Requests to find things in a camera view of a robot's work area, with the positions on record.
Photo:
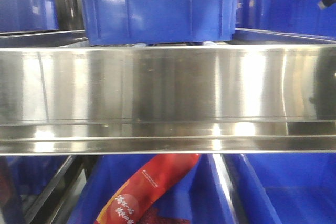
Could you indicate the steel shelf divider rail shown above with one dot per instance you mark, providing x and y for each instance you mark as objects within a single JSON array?
[{"x": 59, "y": 197}]

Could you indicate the large blue crate left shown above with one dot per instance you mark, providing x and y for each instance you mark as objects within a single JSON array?
[{"x": 28, "y": 15}]

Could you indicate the lower right blue crate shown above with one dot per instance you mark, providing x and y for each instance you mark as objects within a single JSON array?
[{"x": 285, "y": 187}]

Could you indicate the large blue crate right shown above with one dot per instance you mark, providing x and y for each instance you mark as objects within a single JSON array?
[{"x": 312, "y": 17}]

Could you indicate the red snack bag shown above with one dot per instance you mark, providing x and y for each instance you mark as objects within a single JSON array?
[{"x": 145, "y": 187}]

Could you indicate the large blue crate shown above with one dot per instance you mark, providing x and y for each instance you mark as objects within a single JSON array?
[
  {"x": 312, "y": 17},
  {"x": 28, "y": 15}
]

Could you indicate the blue crate behind centre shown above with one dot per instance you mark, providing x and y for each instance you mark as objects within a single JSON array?
[{"x": 158, "y": 21}]

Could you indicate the steel shelf front rail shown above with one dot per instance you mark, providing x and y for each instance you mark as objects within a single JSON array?
[{"x": 183, "y": 99}]

